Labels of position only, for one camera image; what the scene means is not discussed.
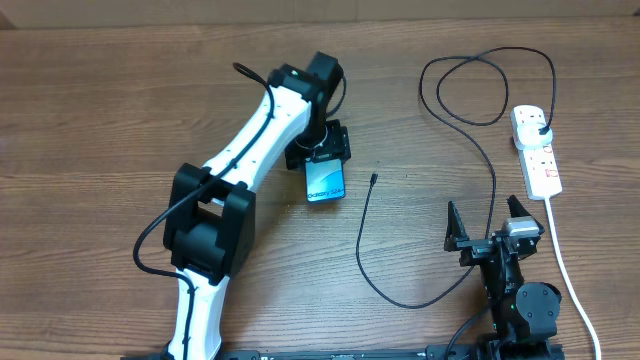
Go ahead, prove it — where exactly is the white power strip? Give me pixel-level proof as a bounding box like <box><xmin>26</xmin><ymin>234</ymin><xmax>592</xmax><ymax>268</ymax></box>
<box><xmin>510</xmin><ymin>105</ymin><xmax>562</xmax><ymax>200</ymax></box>

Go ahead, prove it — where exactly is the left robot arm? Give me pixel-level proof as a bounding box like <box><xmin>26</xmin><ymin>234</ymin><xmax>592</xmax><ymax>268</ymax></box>
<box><xmin>160</xmin><ymin>52</ymin><xmax>351</xmax><ymax>359</ymax></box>

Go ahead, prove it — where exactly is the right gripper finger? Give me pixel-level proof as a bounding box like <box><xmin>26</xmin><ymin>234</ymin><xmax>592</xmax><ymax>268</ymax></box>
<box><xmin>444</xmin><ymin>201</ymin><xmax>469</xmax><ymax>250</ymax></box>
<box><xmin>507</xmin><ymin>195</ymin><xmax>543</xmax><ymax>233</ymax></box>

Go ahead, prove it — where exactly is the Samsung Galaxy smartphone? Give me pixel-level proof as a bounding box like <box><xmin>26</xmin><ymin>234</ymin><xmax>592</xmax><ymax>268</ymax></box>
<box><xmin>305</xmin><ymin>159</ymin><xmax>346</xmax><ymax>203</ymax></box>

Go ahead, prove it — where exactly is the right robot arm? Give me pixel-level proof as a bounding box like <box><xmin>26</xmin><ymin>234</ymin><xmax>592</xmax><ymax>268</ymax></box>
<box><xmin>443</xmin><ymin>196</ymin><xmax>565</xmax><ymax>360</ymax></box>

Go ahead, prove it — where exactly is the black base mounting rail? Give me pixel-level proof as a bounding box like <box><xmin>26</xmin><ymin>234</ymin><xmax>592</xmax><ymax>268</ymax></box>
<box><xmin>120</xmin><ymin>345</ymin><xmax>481</xmax><ymax>360</ymax></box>

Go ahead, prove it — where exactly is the white charger plug adapter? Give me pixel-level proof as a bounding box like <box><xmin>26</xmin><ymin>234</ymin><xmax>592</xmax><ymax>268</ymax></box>
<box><xmin>513</xmin><ymin>123</ymin><xmax>553</xmax><ymax>151</ymax></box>

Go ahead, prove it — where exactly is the black USB charging cable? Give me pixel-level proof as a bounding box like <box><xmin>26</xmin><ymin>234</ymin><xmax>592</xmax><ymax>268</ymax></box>
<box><xmin>355</xmin><ymin>46</ymin><xmax>558</xmax><ymax>310</ymax></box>

